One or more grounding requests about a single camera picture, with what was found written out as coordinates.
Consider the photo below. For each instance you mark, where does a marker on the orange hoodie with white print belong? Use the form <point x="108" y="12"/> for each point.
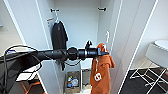
<point x="103" y="66"/>

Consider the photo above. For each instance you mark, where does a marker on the white clothes hanger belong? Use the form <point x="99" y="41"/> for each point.
<point x="57" y="20"/>
<point x="107" y="36"/>

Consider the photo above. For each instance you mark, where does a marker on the white inner box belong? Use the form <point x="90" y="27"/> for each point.
<point x="85" y="66"/>

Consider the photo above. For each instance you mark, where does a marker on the white wardrobe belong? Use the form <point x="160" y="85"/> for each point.
<point x="81" y="30"/>

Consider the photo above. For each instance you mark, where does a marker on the grey storage bin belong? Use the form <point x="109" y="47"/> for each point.
<point x="86" y="80"/>

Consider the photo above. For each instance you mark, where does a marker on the grey storage basket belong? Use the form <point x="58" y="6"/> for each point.
<point x="68" y="75"/>

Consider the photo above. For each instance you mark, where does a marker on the white round container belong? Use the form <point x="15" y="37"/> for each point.
<point x="75" y="82"/>

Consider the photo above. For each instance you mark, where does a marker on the black t-shirt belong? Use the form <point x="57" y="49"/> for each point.
<point x="59" y="36"/>

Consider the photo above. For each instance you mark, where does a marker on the black wardrobe hook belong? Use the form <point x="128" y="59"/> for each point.
<point x="103" y="9"/>
<point x="52" y="10"/>

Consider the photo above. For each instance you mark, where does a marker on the white metal drying rack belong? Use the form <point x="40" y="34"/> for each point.
<point x="146" y="76"/>

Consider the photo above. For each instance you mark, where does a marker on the white sticker with orange stripe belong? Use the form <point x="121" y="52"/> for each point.
<point x="49" y="20"/>

